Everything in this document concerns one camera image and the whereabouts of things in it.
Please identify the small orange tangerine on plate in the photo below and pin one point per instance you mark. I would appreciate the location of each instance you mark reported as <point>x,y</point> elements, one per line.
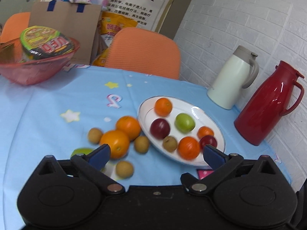
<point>204,131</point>

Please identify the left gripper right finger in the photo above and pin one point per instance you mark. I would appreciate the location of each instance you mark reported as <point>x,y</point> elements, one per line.
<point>223,166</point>

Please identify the blue cartoon tablecloth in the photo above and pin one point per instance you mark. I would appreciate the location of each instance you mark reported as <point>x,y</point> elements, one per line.
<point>54,117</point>

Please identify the Chinese text poster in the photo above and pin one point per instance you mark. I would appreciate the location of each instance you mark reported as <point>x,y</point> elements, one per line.
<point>148,13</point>

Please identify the dark red plum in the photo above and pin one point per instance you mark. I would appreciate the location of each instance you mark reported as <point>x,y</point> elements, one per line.
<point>160,128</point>
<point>208,140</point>

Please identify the yellow snack bag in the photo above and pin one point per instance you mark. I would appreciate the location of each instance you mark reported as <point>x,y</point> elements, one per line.
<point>109,25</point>

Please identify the brown longan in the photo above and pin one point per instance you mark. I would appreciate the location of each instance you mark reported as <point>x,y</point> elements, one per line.
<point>124,169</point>
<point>170,143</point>
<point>94,135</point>
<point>141,144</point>

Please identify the brown cardboard box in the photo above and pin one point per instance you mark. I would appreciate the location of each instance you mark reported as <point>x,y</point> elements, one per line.
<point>78,21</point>

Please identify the small green apple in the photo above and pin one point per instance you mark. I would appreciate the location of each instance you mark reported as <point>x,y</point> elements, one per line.
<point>82,150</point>

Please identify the orange chair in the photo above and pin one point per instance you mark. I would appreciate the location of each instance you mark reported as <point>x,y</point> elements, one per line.
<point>144,51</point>
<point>14,26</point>

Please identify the white round plate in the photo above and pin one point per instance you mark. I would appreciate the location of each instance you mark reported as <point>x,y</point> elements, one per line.
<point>146,115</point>

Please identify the brown longan front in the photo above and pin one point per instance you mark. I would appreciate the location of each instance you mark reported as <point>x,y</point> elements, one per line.
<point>124,169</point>

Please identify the large green apple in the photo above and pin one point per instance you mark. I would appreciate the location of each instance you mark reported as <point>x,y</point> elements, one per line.
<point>184,123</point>

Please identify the dark red plum on plate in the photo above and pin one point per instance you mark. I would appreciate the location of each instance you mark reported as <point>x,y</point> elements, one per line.
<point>208,140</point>

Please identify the large front tangerine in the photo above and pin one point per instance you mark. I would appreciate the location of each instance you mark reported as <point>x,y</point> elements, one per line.
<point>188,148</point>

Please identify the large orange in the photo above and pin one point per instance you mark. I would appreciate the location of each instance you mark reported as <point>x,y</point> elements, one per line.
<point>118,142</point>

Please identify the white thermos jug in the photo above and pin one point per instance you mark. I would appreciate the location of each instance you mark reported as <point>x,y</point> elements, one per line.
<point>238,73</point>

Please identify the red thermos jug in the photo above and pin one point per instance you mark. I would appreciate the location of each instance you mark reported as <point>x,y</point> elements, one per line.
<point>278,95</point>

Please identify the instant noodle cup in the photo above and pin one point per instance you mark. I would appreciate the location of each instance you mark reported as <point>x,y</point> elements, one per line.
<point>40,42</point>

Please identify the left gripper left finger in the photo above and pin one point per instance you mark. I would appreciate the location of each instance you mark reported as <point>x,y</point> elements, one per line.
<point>90,167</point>

